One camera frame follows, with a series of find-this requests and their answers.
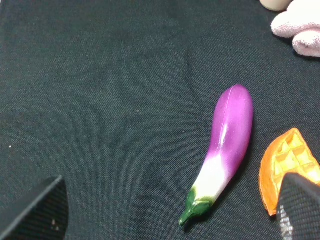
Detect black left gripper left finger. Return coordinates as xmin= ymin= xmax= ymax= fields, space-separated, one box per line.
xmin=0 ymin=175 xmax=69 ymax=240

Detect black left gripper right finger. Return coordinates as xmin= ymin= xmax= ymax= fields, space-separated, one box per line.
xmin=276 ymin=173 xmax=320 ymax=240

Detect orange toy waffle slice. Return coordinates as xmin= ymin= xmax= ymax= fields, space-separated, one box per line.
xmin=258 ymin=128 xmax=320 ymax=217

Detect purple toy eggplant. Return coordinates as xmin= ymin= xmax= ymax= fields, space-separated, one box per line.
xmin=178 ymin=84 xmax=254 ymax=226

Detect pink rolled towel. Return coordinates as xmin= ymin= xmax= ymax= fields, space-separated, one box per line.
xmin=270 ymin=0 xmax=320 ymax=58

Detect beige small cup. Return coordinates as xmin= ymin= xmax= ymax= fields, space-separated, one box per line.
xmin=259 ymin=0 xmax=292 ymax=12

